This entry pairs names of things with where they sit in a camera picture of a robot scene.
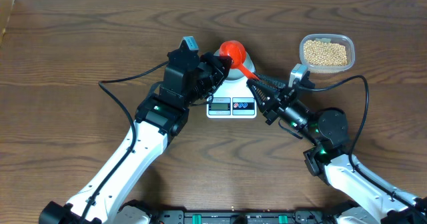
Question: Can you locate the clear plastic container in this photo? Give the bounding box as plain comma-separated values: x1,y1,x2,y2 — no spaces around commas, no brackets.
300,33,356,74

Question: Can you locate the pile of soybeans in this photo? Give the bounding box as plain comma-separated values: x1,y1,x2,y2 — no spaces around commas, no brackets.
303,40,348,66

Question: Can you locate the red measuring scoop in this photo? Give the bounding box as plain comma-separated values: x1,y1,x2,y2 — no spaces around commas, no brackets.
219,40,259,81

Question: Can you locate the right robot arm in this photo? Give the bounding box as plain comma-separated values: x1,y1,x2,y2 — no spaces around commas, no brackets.
247,74,426,223

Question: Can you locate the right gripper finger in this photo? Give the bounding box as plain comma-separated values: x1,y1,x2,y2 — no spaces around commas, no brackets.
247,79,277,113
255,73,287,88

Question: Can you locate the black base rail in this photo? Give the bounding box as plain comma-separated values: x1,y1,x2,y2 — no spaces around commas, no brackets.
114,207,376,224

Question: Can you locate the white digital kitchen scale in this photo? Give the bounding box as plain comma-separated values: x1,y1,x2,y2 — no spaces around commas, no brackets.
206,69,257,119

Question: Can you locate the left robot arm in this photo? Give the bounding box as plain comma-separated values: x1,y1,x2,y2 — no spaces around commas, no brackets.
39,44,232,223

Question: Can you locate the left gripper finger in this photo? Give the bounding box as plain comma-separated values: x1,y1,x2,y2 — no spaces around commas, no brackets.
201,53,233,81
191,86,217,106

